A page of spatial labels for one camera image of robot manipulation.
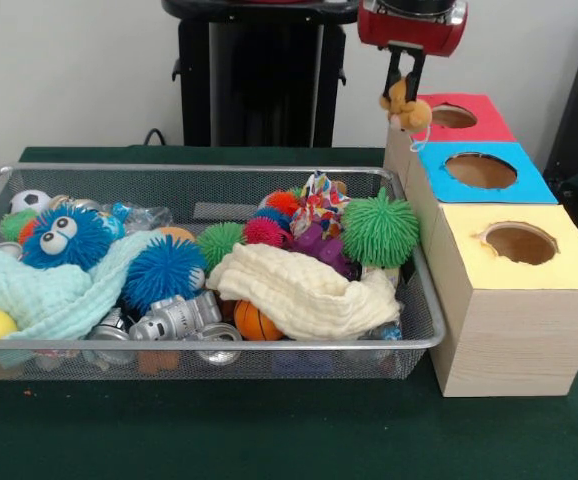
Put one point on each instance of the cream waffle cloth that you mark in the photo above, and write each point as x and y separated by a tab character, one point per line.
299	295

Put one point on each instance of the large green spiky ball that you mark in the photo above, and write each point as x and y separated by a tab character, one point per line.
381	230

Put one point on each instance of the small orange basketball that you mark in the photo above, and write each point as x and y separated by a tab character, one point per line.
254	322

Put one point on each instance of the silver robot toy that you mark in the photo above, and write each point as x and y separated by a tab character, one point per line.
174	315

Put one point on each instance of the small green spiky ball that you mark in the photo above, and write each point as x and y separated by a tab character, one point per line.
219	245

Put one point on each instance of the blue spiky ball with eyes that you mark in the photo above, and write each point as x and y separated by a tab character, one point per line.
79	245

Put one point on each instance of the small soccer ball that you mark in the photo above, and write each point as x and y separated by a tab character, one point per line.
29	200

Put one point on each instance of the wooden box with three holes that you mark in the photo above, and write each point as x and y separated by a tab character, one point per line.
519	340

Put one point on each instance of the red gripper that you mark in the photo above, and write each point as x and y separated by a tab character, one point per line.
414	32

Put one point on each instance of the dark green table cloth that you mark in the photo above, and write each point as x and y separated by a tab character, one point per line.
269	430

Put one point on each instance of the orange plush animal toy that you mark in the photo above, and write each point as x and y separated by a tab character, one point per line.
411	115

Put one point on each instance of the shallow silver mesh bin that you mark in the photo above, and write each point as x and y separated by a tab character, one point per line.
194	365

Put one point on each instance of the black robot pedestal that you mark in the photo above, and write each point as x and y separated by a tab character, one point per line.
269	75

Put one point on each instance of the plain blue spiky ball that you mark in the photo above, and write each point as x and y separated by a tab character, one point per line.
164	272

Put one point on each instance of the mint waffle cloth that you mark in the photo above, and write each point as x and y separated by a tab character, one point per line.
44	295

